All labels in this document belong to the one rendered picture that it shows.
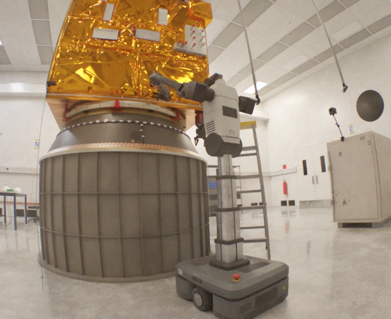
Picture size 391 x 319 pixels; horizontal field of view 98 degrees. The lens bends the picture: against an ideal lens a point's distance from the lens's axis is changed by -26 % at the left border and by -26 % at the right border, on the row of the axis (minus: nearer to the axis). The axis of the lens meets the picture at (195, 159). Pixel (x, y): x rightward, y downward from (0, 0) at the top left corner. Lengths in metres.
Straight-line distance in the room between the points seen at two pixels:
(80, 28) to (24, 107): 6.08
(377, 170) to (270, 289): 2.87
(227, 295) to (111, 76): 2.30
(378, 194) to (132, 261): 3.43
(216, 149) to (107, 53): 1.86
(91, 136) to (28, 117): 6.47
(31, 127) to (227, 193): 7.63
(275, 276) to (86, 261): 1.56
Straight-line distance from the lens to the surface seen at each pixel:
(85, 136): 2.30
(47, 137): 8.20
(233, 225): 1.46
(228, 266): 1.44
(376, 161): 3.89
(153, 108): 2.50
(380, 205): 3.87
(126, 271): 2.12
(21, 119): 8.64
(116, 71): 2.66
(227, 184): 1.44
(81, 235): 2.12
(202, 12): 3.62
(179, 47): 3.05
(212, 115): 1.49
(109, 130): 2.25
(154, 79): 1.84
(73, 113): 2.71
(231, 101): 1.59
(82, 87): 2.57
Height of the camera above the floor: 0.72
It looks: 10 degrees up
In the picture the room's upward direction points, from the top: 3 degrees counter-clockwise
